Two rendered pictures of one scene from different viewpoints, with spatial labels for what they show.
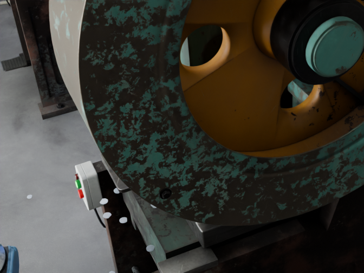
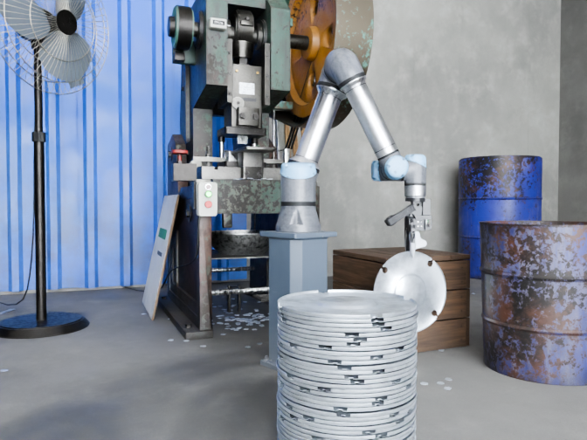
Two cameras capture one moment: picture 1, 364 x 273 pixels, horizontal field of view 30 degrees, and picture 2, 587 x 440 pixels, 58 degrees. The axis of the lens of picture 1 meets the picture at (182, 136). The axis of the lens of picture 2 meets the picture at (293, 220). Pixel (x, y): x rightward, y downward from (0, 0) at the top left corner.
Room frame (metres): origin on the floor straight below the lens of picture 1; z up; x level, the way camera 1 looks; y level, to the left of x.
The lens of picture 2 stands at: (1.31, 2.42, 0.54)
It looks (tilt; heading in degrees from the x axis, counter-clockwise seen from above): 2 degrees down; 267
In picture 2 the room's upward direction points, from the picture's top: straight up
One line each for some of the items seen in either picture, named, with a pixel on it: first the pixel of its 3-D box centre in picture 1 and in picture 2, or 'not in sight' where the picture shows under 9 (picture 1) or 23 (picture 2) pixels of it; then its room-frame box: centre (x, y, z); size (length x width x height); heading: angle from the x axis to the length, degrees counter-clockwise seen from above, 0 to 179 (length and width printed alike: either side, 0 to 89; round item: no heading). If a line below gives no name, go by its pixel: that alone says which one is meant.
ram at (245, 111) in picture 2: not in sight; (244, 96); (1.41, -0.05, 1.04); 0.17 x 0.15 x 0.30; 109
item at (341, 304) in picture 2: not in sight; (346, 302); (1.15, 1.32, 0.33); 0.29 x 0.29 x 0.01
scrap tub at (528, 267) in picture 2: not in sight; (545, 294); (0.39, 0.72, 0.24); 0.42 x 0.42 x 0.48
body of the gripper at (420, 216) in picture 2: not in sight; (417, 215); (0.77, 0.54, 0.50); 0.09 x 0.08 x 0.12; 178
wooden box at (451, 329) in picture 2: not in sight; (397, 295); (0.79, 0.33, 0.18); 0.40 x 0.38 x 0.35; 111
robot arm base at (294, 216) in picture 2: not in sight; (298, 216); (1.21, 0.66, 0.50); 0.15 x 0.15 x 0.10
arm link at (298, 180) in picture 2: not in sight; (298, 181); (1.21, 0.65, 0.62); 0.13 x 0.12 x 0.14; 88
